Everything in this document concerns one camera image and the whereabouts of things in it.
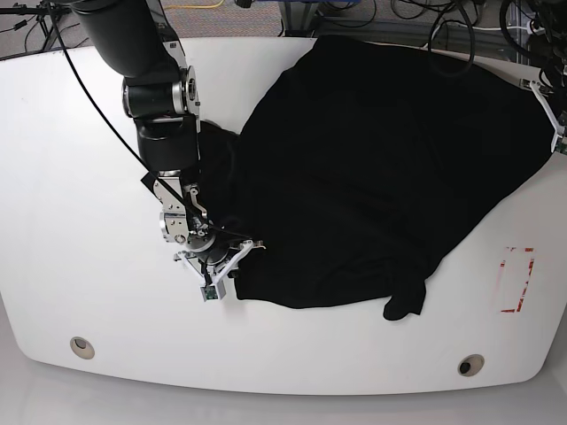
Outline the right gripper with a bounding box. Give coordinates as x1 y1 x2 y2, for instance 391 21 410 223
188 233 235 270

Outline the black T-shirt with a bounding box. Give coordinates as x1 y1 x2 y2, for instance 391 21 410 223
199 36 553 321

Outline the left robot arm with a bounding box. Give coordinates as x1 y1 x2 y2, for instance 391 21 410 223
499 1 566 93

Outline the black tripod stand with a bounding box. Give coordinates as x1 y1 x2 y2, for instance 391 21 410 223
1 1 55 57

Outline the red tape rectangle marking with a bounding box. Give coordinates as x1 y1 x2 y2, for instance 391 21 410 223
494 247 535 313

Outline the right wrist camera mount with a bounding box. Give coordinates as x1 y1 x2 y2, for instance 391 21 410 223
173 239 265 302

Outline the left table cable grommet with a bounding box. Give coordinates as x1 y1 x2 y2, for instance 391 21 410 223
70 336 95 360

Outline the table cable grommet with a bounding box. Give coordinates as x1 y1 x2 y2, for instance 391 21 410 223
457 354 485 377
70 336 95 360

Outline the right table cable grommet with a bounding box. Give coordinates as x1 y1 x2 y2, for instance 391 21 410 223
457 354 485 377

